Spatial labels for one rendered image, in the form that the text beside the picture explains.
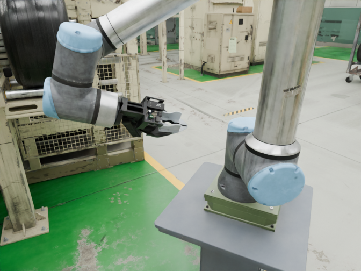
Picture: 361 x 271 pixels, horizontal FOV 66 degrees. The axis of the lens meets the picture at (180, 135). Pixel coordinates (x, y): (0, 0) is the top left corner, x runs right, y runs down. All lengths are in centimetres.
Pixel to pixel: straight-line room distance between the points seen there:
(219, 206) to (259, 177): 33
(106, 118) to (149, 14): 28
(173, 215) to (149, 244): 77
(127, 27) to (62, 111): 26
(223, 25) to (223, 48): 43
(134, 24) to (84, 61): 18
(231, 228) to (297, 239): 21
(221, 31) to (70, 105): 530
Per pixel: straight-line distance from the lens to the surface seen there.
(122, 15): 77
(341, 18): 1289
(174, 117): 79
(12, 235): 211
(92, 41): 65
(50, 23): 147
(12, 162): 185
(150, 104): 72
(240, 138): 92
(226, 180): 102
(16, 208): 201
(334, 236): 208
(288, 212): 115
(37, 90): 163
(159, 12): 76
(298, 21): 70
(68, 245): 192
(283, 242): 102
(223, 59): 597
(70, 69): 66
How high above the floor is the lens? 129
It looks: 24 degrees down
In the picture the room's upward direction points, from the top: straight up
